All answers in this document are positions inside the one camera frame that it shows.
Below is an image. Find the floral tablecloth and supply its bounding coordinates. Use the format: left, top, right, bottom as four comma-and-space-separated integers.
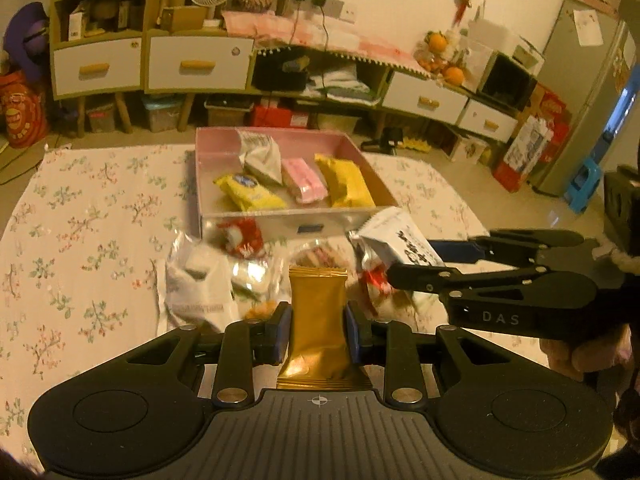
0, 142, 551, 466

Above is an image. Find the brown cardboard box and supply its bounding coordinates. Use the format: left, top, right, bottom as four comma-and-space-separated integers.
160, 5, 208, 31

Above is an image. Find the pale storage bin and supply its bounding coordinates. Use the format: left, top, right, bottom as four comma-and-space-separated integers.
315, 110, 361, 135

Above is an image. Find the black storage box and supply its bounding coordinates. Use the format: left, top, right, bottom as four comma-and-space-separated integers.
252, 60, 311, 92

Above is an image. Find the orange red printed bag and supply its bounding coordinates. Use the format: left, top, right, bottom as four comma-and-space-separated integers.
0, 70, 51, 150

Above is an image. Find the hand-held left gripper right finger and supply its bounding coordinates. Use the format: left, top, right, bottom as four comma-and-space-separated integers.
344, 301, 513, 406

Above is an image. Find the red cardboard box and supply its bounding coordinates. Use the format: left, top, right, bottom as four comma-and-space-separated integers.
250, 104, 311, 130

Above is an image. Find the pink gift box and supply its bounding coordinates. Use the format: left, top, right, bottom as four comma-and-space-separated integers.
194, 126, 401, 241

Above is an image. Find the dark red candy packet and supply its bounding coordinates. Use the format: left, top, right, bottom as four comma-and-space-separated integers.
357, 265, 416, 318

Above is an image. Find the white cartoon carton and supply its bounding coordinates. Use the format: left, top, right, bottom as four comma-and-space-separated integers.
452, 135, 488, 163

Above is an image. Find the clear packet pink snack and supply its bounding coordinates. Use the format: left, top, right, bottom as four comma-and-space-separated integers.
290, 240, 357, 273

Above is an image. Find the black device on floor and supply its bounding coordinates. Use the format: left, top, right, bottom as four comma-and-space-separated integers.
362, 127, 405, 156

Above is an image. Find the yellow packet blue label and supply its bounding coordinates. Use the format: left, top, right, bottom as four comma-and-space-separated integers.
212, 172, 288, 213

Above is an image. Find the white packet grey print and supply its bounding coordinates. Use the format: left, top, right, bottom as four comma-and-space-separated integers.
156, 234, 243, 335
236, 129, 285, 186

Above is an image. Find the clear packet orange cookie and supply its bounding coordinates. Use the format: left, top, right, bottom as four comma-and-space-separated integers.
242, 300, 281, 322

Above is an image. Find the white printed bag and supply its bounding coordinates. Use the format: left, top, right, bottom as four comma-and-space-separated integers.
505, 115, 556, 181

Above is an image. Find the person's right hand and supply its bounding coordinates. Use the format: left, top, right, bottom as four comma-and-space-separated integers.
540, 325, 632, 386

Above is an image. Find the long wooden cabinet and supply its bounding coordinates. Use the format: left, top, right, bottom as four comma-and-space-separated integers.
49, 0, 521, 143

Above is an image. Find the plain yellow snack bag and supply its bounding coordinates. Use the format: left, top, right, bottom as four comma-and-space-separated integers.
314, 154, 377, 209

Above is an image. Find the white drawer wooden handle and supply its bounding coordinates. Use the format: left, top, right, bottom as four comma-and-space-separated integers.
147, 35, 253, 92
52, 40, 143, 98
382, 72, 471, 126

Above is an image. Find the yellow toy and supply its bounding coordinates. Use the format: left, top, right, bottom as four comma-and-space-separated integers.
400, 135, 433, 155

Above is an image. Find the white appliance box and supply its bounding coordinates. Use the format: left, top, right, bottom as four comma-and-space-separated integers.
465, 20, 526, 58

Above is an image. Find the red white small packet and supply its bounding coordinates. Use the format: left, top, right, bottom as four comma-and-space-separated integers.
216, 217, 266, 257

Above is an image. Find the clear bin black lid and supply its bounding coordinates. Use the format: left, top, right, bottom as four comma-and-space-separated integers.
205, 94, 253, 128

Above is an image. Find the blue plastic stool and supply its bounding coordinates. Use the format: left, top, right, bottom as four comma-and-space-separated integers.
565, 157, 603, 213

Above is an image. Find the small white drawer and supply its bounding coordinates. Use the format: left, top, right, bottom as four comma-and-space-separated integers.
457, 100, 518, 143

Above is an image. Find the wall socket panel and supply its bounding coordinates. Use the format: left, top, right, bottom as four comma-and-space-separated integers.
292, 0, 358, 23

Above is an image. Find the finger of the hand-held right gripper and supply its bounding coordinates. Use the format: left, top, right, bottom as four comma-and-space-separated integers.
429, 229, 587, 265
387, 264, 599, 306

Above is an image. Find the clear storage bin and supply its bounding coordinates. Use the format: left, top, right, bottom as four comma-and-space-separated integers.
85, 100, 118, 133

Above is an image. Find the purple plush toy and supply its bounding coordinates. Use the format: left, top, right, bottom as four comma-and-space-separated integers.
4, 2, 51, 83

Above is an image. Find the pink lace cloth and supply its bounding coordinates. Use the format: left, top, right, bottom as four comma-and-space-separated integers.
222, 10, 436, 78

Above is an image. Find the clear bin blue lid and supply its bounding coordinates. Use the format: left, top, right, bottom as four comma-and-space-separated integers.
142, 95, 183, 133

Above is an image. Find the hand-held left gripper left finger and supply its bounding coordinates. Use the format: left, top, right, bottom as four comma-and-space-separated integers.
125, 302, 293, 407

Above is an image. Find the white packet bold black print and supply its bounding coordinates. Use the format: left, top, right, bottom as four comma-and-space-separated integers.
348, 207, 447, 271

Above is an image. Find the grey refrigerator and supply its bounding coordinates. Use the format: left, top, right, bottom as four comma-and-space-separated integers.
530, 0, 640, 198

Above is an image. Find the black microwave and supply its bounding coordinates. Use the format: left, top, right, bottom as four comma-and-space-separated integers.
477, 52, 538, 111

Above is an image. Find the gold snack packet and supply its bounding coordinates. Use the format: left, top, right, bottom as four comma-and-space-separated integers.
276, 266, 373, 393

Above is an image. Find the person's right forearm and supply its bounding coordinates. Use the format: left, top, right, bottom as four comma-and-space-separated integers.
597, 245, 640, 431

